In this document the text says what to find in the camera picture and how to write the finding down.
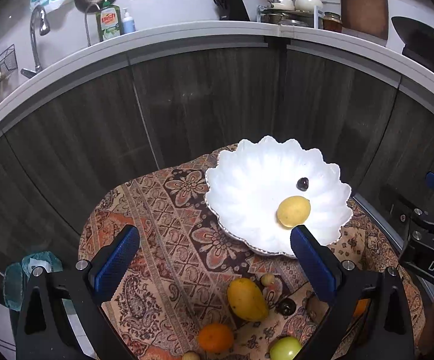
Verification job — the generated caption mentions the small tangerine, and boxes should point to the small tangerine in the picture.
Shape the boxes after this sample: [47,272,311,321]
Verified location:
[353,299,370,319]

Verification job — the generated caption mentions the green apple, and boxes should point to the green apple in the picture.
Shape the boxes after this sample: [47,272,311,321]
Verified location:
[269,336,302,360]

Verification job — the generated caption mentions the small tan longan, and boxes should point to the small tan longan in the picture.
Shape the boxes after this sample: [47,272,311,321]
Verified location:
[260,273,275,287]

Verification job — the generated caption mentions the yellow mango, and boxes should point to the yellow mango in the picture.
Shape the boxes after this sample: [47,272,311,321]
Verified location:
[227,278,269,322]

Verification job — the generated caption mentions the yellow lemon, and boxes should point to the yellow lemon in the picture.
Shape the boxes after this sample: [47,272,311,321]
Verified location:
[276,196,311,228]

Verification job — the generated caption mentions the dark plum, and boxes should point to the dark plum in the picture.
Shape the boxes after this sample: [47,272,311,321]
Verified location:
[296,177,309,192]

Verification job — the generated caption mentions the large orange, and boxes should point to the large orange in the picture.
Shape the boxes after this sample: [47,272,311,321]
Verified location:
[198,322,234,353]

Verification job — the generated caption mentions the brown kiwi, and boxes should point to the brown kiwi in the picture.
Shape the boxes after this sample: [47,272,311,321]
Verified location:
[306,294,329,324]

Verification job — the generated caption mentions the chrome kitchen faucet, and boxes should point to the chrome kitchen faucet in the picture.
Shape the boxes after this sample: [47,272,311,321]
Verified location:
[19,4,51,80]

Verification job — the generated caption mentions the black wok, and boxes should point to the black wok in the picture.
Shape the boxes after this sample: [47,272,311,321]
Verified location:
[391,16,434,72]

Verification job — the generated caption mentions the small tan fruit front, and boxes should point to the small tan fruit front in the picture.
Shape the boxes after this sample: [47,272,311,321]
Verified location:
[181,351,201,360]

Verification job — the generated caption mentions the patterned paisley tablecloth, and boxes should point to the patterned paisley tablecloth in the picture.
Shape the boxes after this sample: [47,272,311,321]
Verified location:
[78,144,428,360]

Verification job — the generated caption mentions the white scalloped bowl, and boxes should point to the white scalloped bowl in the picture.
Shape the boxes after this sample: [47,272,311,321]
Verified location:
[205,136,353,258]

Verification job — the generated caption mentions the wooden cutting board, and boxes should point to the wooden cutting board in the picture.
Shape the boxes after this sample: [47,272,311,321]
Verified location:
[340,0,388,41]

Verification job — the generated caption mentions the glass jar brown contents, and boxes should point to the glass jar brown contents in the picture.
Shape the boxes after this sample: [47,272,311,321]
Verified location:
[322,11,343,33]

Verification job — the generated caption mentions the white teapot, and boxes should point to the white teapot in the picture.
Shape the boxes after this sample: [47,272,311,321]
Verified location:
[294,0,323,12]

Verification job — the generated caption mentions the white countertop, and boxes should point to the white countertop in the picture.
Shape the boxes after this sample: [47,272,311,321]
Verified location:
[0,20,434,137]

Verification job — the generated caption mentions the black knife block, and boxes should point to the black knife block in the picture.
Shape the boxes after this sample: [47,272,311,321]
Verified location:
[218,0,250,22]

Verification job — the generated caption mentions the blue hand soap bottle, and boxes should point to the blue hand soap bottle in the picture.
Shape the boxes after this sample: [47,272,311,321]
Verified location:
[122,8,136,34]

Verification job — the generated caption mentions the green dish soap bottle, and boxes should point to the green dish soap bottle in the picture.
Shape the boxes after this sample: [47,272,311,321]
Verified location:
[96,0,123,41]

